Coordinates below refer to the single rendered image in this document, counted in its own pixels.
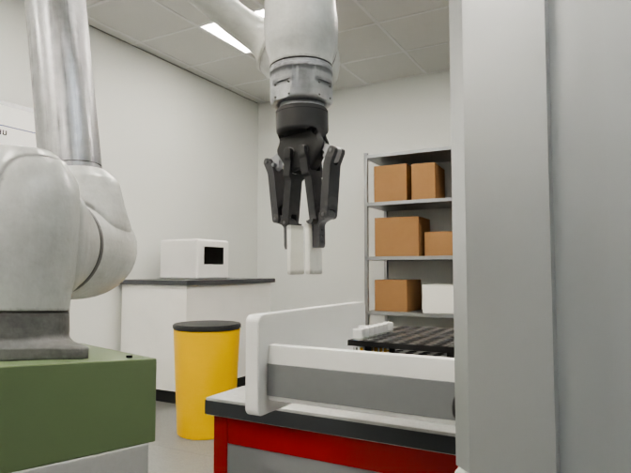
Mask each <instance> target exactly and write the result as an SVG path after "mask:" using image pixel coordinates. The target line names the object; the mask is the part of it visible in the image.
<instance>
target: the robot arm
mask: <svg viewBox="0 0 631 473"><path fill-rule="evenodd" d="M187 1H188V2H189V3H190V4H192V5H193V6H194V7H195V8H197V9H198V10H199V11H200V12H202V13H203V14H204V15H205V16H207V17H208V18H209V19H210V20H212V21H213V22H214V23H216V24H217V25H218V26H219V27H220V28H222V30H223V31H225V32H226V33H227V34H228V35H230V36H231V37H232V38H234V39H235V40H236V41H238V42H239V43H240V44H242V45H243V46H244V47H245V48H247V49H248V50H249V51H250V52H251V53H252V54H253V55H254V57H255V59H256V64H257V69H258V70H259V71H260V72H262V73H263V74H264V75H265V76H266V77H267V78H269V79H270V103H271V105H272V107H273V108H275V109H276V133H277V135H278V137H279V140H280V143H279V146H278V148H277V154H276V155H275V156H273V157H272V158H271V159H268V158H266V159H264V165H265V168H266V170H267V173H268V178H269V197H270V206H271V217H272V221H273V222H274V223H279V224H281V225H282V226H283V227H284V245H285V249H286V250H287V274H288V275H296V274H303V273H304V250H303V226H301V224H300V223H299V218H300V197H301V185H302V181H303V180H304V182H305V189H306V197H307V205H308V212H309V220H308V221H306V222H307V223H305V224H304V228H305V274H322V248H324V247H325V225H326V223H327V222H328V221H330V220H335V219H336V218H337V211H338V197H339V183H340V169H341V163H342V161H343V158H344V155H345V150H344V149H343V148H340V147H337V146H333V145H330V144H329V141H328V139H327V136H326V135H327V134H328V132H329V115H328V110H327V109H328V108H329V107H330V106H331V105H332V88H333V86H334V85H335V83H336V82H337V78H338V74H339V68H340V57H339V52H338V47H337V43H338V20H337V13H336V6H335V0H265V6H264V17H262V16H260V15H258V14H256V13H255V12H253V11H251V10H250V9H248V8H247V7H245V6H244V5H243V4H241V3H240V1H239V0H187ZM24 6H25V18H26V29H27V40H28V52H29V63H30V74H31V85H32V98H33V109H34V120H35V132H36V143H37V147H31V146H23V145H0V361H18V360H45V359H88V352H89V348H88V346H86V345H83V344H80V343H76V342H74V341H73V340H72V339H71V337H70V336H69V307H70V300H71V299H82V298H92V297H96V296H99V295H102V294H105V293H107V292H109V291H111V290H112V289H114V288H115V287H117V286H118V285H120V284H121V283H122V282H123V281H124V280H125V279H126V278H127V277H128V276H129V274H130V273H131V271H132V269H133V266H134V264H135V260H136V255H137V241H136V237H135V234H134V232H133V231H132V229H131V224H130V221H129V217H128V214H127V210H126V208H125V204H124V200H123V196H122V192H121V189H120V185H119V183H118V182H117V180H116V179H115V178H114V177H113V176H111V175H110V174H109V173H108V172H107V171H105V170H103V169H102V166H101V156H100V137H99V128H98V119H97V108H96V99H95V89H94V80H93V69H92V60H91V51H90V41H89V31H88V21H87V12H86V2H85V0H24ZM323 159H324V162H323V169H322V161H323ZM283 164H284V165H283ZM292 173H293V174H292ZM295 174H296V175H295Z"/></svg>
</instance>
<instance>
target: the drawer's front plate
mask: <svg viewBox="0 0 631 473"><path fill-rule="evenodd" d="M360 325H365V304H364V303H363V302H347V303H338V304H331V305H323V306H315V307H308V308H300V309H292V310H284V311H277V312H269V313H254V314H250V315H249V316H248V317H247V319H246V378H245V410H246V413H247V414H249V415H256V416H263V415H265V414H268V413H269V412H272V411H274V410H277V409H279V408H282V407H284V406H286V405H289V404H292V403H286V402H279V401H272V400H269V396H268V395H267V385H268V363H269V345H270V344H275V343H277V344H289V345H301V346H312V347H325V348H337V349H349V350H353V346H352V345H347V340H350V339H353V329H354V328H358V326H360Z"/></svg>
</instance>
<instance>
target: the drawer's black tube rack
mask: <svg viewBox="0 0 631 473"><path fill-rule="evenodd" d="M387 333H390V334H386V335H383V336H379V337H376V338H373V339H366V341H363V346H364V351H372V347H377V348H389V353H397V354H410V355H421V356H433V357H445V358H454V329H453V328H428V327H409V328H407V329H403V330H399V331H396V332H387Z"/></svg>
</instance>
